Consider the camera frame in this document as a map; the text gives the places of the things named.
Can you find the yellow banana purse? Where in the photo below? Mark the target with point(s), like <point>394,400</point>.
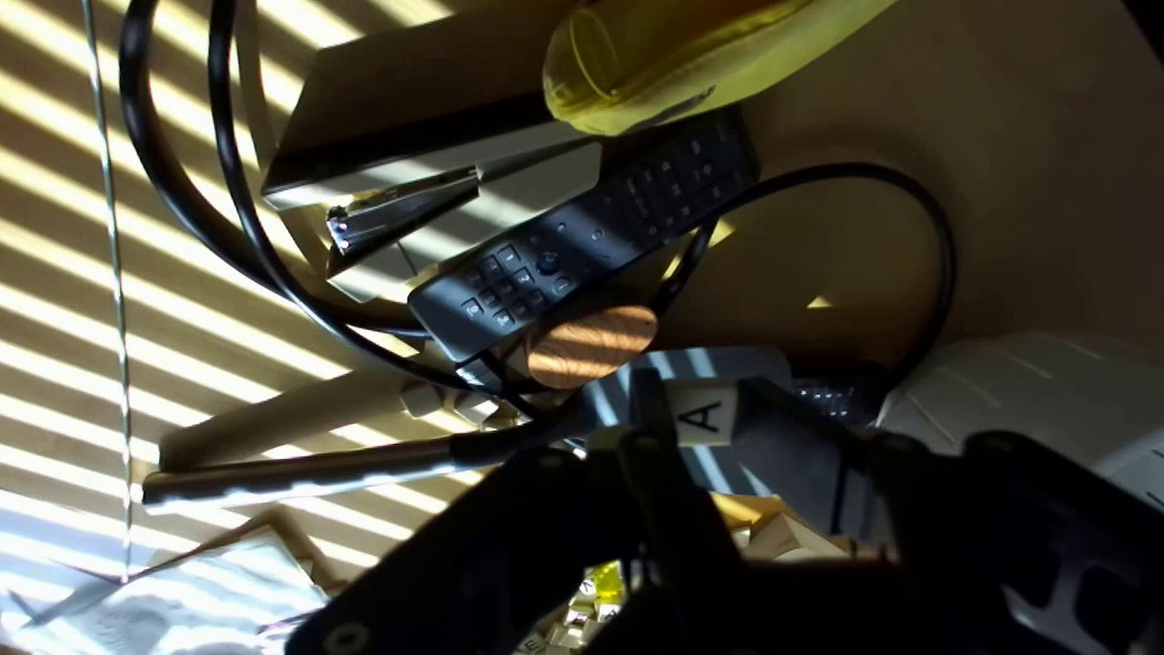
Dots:
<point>617,65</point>

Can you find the black remote control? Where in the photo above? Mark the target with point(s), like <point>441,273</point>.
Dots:
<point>521,273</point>

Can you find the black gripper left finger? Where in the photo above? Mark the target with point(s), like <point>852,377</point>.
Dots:
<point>681,529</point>

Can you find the white plastic bowl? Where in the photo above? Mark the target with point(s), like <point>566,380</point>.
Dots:
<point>1090,398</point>

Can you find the metal tongs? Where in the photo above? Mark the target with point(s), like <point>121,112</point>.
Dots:
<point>530,178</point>

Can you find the white napkin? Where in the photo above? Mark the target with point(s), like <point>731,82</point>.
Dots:
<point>233,596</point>

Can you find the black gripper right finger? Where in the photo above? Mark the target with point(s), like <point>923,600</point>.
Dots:
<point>804,455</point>

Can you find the round wooden disc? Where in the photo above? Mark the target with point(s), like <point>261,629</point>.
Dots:
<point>590,347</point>

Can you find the letter tile A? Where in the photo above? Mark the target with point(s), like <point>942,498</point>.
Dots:
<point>703,411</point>

